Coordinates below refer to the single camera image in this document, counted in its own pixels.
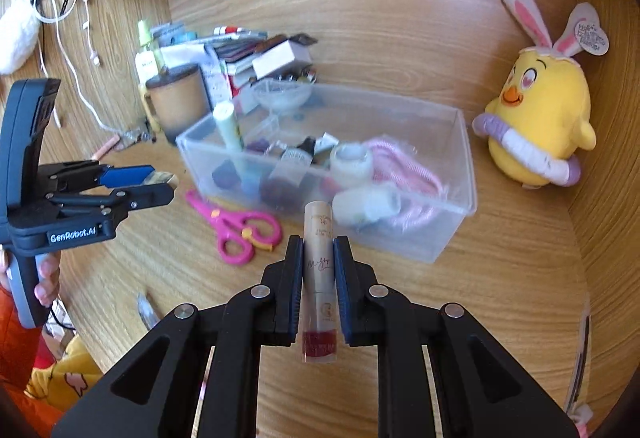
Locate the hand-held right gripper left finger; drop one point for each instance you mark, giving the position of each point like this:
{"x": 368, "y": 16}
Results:
{"x": 295, "y": 288}

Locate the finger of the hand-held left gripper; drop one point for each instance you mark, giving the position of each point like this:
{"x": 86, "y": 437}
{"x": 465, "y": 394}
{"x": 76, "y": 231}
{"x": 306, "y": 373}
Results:
{"x": 125, "y": 175}
{"x": 145, "y": 198}

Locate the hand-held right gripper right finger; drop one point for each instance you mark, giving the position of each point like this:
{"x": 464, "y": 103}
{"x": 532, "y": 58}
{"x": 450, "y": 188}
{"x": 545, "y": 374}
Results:
{"x": 345, "y": 288}

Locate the tan stone block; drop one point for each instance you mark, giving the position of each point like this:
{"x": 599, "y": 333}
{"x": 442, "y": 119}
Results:
{"x": 162, "y": 178}

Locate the lip gloss tube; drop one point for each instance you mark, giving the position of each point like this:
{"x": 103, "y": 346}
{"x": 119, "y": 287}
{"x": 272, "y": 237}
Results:
{"x": 320, "y": 263}

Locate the white bottle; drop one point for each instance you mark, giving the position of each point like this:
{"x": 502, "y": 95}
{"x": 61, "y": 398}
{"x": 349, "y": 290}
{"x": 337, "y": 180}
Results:
{"x": 365, "y": 205}

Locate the white green marker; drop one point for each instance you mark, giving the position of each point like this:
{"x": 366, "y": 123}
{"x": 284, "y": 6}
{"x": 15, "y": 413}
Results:
{"x": 227, "y": 123}

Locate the clear plastic storage box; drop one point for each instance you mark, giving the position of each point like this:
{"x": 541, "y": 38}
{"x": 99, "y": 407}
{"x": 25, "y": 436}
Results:
{"x": 445, "y": 218}

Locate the white jar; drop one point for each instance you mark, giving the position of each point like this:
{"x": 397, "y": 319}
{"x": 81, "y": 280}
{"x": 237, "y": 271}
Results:
{"x": 350, "y": 160}

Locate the pink knit cloth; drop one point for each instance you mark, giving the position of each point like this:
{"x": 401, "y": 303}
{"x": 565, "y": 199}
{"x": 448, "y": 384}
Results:
{"x": 400, "y": 158}

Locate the person's left hand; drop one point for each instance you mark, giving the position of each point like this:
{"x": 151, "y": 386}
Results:
{"x": 50, "y": 275}

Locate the pink pen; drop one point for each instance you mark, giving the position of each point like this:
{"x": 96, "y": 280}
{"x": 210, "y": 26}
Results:
{"x": 106, "y": 146}

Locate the small metal tool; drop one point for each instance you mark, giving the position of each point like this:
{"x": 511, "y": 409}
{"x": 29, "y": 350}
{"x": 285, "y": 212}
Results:
{"x": 134, "y": 136}

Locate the pink scissors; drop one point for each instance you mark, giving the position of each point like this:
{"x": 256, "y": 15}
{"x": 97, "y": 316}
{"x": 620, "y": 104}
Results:
{"x": 235, "y": 223}

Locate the brown lidded mug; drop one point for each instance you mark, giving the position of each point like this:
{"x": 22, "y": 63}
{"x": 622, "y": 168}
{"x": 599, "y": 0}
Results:
{"x": 177, "y": 103}

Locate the green spray bottle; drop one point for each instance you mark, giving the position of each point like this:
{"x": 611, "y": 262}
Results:
{"x": 145, "y": 63}

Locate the white fluffy pouch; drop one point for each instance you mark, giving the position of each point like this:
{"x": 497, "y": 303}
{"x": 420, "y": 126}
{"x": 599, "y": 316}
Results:
{"x": 17, "y": 33}

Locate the white paper sheets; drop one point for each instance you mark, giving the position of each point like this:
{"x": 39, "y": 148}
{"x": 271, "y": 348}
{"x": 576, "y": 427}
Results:
{"x": 190, "y": 53}

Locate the red white box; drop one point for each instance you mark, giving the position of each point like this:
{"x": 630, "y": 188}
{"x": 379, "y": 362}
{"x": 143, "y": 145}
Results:
{"x": 237, "y": 85}

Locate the stack of booklets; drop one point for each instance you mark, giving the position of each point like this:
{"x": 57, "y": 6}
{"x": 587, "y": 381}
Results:
{"x": 235, "y": 50}

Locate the white bowl of beads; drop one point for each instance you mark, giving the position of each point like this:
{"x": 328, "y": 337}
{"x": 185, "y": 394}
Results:
{"x": 280, "y": 95}

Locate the orange jacket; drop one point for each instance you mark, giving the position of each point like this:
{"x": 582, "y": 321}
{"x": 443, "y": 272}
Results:
{"x": 20, "y": 353}

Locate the yellow printed cloth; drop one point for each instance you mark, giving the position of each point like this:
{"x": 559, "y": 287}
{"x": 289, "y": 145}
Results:
{"x": 65, "y": 373}

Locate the brown hair clip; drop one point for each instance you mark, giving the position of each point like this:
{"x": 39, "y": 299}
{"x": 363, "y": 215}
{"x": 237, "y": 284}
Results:
{"x": 295, "y": 39}

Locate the clear plastic packet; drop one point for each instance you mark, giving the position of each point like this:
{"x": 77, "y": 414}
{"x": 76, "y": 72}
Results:
{"x": 579, "y": 368}

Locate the yellow chick plush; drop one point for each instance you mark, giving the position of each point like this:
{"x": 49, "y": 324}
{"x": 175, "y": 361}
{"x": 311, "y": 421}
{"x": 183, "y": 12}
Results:
{"x": 545, "y": 108}

